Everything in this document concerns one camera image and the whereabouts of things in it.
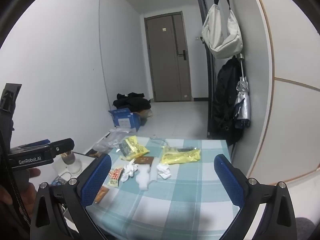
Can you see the grey entrance door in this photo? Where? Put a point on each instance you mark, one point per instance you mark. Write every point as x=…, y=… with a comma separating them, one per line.
x=165, y=62

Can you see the orange snack wrapper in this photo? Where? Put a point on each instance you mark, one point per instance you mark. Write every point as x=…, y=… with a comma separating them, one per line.
x=102, y=193

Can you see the grey white chopstick holder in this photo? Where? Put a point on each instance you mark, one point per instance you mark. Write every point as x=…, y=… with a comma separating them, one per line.
x=73, y=166

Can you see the black hanging backpack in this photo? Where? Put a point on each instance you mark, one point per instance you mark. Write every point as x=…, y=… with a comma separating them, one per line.
x=225, y=100

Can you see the bundle of wooden chopsticks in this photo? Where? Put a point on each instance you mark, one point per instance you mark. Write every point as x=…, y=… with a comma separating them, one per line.
x=66, y=155

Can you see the brown cardboard box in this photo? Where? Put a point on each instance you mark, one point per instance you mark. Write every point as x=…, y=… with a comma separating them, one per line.
x=146, y=113

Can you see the person's left hand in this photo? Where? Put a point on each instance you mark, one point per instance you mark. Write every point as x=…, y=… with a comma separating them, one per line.
x=28, y=187

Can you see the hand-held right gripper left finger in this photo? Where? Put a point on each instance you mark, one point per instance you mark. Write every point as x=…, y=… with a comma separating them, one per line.
x=97, y=177

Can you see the white tissue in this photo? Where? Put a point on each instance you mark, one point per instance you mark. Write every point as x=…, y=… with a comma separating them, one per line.
x=163, y=171
x=128, y=171

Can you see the person's black jacket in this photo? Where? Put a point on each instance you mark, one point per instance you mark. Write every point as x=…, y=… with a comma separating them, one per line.
x=7, y=220

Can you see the clear plastic packaging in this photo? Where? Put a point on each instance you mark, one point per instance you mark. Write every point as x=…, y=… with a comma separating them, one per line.
x=122, y=131

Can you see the red white snack packet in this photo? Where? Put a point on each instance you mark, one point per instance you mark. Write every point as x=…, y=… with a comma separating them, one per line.
x=115, y=175

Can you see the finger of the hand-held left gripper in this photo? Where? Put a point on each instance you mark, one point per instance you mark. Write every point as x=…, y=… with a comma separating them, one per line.
x=62, y=145

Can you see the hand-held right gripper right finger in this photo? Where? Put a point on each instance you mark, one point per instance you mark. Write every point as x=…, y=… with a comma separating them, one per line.
x=228, y=180

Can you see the white shoulder bag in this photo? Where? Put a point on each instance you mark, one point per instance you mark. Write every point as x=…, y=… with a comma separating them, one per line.
x=220, y=37

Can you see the clear plastic wrap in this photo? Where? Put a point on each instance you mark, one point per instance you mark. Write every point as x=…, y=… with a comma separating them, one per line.
x=157, y=140

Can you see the teal checkered tablecloth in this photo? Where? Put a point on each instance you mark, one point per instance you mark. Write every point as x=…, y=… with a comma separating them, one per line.
x=175, y=205

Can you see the brown square wrapper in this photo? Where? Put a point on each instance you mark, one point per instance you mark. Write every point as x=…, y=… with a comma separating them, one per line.
x=145, y=160

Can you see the white wardrobe wooden trim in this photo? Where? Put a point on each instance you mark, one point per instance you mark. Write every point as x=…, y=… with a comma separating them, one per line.
x=287, y=105

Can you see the pile of black clothes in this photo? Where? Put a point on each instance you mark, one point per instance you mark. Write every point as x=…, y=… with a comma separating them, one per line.
x=135, y=103

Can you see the silver folding umbrella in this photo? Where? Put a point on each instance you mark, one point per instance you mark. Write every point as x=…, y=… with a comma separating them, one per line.
x=242, y=105

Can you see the clear bag black print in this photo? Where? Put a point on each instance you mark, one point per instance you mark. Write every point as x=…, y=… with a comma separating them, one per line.
x=183, y=150
x=123, y=147

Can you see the yellow plastic bag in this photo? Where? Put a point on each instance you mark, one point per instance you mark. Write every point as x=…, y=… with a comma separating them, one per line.
x=136, y=150
x=180, y=158

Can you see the blue cardboard box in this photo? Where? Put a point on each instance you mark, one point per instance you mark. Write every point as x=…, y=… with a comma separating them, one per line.
x=125, y=121

